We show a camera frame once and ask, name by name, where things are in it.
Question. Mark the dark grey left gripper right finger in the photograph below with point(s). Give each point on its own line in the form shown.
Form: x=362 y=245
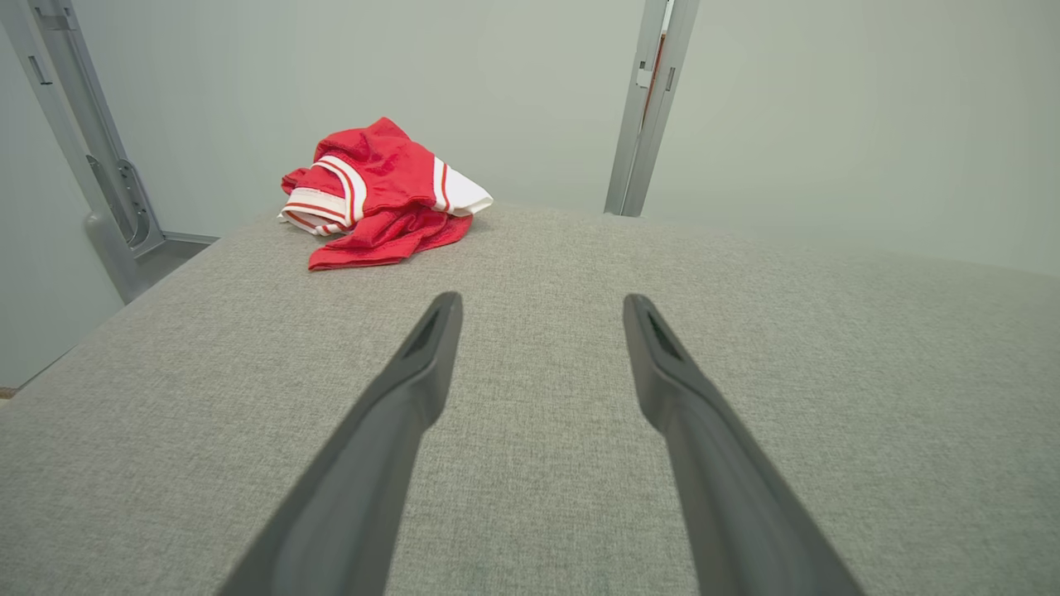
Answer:
x=729 y=497

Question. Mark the red Bulls 23 jersey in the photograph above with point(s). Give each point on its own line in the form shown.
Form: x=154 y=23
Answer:
x=389 y=165

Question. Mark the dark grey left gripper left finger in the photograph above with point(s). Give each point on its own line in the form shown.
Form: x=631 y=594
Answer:
x=364 y=480

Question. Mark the grey metal partition post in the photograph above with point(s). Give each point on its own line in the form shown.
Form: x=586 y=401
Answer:
x=646 y=132

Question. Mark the grey metal frame bracket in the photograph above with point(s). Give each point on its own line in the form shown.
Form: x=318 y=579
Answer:
x=91 y=124

